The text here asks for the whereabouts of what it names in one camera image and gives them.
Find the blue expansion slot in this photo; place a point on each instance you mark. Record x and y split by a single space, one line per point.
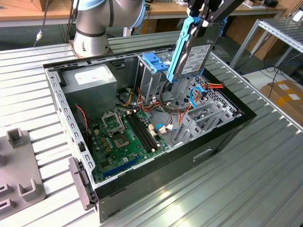
122 166

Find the hard disk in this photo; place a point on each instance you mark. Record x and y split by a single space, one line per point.
196 59

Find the black RAM slot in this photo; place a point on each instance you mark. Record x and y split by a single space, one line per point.
139 133
145 131

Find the wooden desk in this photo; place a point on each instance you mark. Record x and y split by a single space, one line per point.
165 10

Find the grey parts rack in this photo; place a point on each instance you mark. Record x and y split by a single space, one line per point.
19 165

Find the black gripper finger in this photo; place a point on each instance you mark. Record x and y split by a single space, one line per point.
195 6
217 11

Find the plain brown box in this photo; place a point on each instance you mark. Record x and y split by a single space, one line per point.
41 6

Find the grey power supply unit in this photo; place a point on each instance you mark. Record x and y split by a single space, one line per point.
90 94

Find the black open PC case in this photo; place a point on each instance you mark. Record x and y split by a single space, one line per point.
165 175

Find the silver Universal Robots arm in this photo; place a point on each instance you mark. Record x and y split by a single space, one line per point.
90 28

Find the large flat cardboard panel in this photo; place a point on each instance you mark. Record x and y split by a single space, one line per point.
241 30

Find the blue plastic drive latch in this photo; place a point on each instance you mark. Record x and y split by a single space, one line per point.
154 62

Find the metal drive cage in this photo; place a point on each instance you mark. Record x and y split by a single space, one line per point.
148 80

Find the black desk device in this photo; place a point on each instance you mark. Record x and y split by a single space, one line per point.
271 2

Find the green motherboard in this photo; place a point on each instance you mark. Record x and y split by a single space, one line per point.
113 158

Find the aluminium slat frame table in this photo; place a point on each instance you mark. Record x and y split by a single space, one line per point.
279 29

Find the CPU socket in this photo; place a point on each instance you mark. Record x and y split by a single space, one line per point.
121 142

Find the metal disk bay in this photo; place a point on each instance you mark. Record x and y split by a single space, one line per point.
196 128

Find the cardboard box with labels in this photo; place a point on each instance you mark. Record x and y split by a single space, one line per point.
284 99

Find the black case fan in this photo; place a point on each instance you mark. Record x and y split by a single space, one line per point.
82 132

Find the grey plastic case bezel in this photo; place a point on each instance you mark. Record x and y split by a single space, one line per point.
79 182

